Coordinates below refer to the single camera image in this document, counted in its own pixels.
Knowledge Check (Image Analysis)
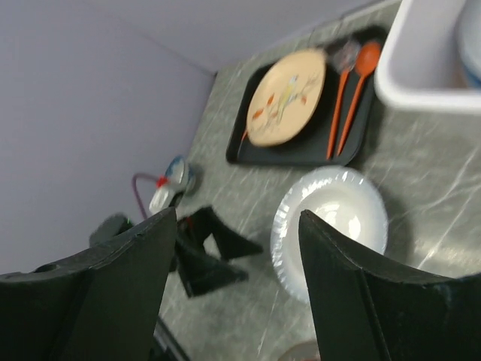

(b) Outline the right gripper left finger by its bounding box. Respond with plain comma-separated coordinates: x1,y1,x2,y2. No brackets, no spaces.
1,208,177,360

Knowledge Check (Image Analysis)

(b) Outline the blue white porcelain bowl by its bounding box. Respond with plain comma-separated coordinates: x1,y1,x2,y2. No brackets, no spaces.
165,156,196,194

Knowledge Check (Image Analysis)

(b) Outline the clear drinking glass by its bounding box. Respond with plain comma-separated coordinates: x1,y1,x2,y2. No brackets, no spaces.
331,39,361,74

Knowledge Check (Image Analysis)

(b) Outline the orange plastic spoon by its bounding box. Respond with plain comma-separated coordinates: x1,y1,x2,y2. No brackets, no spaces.
337,41,382,156

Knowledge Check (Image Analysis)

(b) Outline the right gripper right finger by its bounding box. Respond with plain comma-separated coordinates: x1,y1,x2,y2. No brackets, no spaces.
298,210,480,360

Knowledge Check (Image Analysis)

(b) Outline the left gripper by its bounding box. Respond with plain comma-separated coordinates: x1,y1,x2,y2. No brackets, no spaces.
89,206,263,297

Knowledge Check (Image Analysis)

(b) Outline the beige bird-pattern plate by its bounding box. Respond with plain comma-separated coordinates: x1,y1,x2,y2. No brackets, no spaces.
243,48,327,147

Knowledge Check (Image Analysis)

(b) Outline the clear glass plate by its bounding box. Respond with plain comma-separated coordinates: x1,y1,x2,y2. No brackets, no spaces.
278,340,321,361

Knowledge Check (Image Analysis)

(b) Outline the white scalloped plate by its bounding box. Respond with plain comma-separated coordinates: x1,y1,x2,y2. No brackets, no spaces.
456,0,480,89
270,166,389,304

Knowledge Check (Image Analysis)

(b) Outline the white plastic bin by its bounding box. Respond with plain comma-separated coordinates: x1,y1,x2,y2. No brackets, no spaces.
375,1,480,114

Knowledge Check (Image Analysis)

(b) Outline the black serving tray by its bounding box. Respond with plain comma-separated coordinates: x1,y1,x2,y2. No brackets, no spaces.
225,62,379,167

